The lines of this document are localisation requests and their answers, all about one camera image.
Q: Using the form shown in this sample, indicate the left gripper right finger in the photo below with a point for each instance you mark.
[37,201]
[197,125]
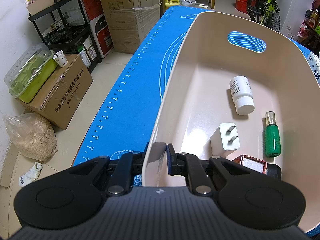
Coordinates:
[192,169]

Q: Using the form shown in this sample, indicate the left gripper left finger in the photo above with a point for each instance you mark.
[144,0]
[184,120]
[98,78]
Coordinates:
[122,172]

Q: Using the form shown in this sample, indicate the white power adapter plug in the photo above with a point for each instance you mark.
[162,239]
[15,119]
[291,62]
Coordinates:
[225,140]

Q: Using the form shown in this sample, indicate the black computer mouse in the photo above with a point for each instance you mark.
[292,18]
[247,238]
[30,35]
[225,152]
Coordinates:
[273,170]

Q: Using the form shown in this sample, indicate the green glass bottle gold cap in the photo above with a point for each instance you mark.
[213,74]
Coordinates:
[272,136]

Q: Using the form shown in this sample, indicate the beige plastic storage bin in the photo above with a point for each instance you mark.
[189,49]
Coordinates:
[197,98]

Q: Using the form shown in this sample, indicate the white pill bottle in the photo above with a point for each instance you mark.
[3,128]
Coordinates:
[242,95]

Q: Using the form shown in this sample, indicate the blue silicone baking mat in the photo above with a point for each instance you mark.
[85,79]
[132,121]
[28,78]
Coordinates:
[126,119]

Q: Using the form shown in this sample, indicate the brown cardboard box on floor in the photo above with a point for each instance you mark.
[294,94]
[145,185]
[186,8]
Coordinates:
[61,94]

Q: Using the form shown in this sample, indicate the white sock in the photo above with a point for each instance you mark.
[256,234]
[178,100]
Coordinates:
[31,175]

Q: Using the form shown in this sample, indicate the plastic bag of grain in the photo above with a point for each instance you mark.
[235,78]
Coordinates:
[32,134]

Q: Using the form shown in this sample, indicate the flat cardboard sheet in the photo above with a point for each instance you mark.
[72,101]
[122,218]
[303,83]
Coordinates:
[8,165]

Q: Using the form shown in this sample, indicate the white paper cup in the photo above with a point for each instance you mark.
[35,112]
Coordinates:
[60,58]

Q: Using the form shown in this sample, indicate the green dish rack clear lid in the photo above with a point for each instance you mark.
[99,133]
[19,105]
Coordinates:
[30,72]

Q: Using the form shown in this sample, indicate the red white appliance box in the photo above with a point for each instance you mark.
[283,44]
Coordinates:
[98,25]

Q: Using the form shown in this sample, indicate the black metal shelf rack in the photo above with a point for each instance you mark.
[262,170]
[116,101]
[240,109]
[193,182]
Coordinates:
[64,26]

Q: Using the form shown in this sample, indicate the large stacked cardboard box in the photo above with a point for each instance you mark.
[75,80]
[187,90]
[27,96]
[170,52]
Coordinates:
[130,21]

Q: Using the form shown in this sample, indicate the yellow oil jug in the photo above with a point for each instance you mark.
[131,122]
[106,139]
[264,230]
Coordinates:
[171,3]

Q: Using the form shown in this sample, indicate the white tissue box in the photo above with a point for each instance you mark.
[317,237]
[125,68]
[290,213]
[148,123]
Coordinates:
[314,63]

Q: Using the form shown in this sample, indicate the green black bicycle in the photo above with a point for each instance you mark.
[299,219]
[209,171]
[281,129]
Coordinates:
[264,12]

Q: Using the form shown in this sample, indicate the dark wooden side table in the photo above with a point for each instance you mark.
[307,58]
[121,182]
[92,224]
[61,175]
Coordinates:
[308,37]

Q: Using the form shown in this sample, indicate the cardboard tray on shelf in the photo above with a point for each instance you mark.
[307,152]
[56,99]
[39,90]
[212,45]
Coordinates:
[39,5]

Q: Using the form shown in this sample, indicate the white freezer appliance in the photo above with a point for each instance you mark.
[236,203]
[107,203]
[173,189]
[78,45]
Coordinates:
[292,15]

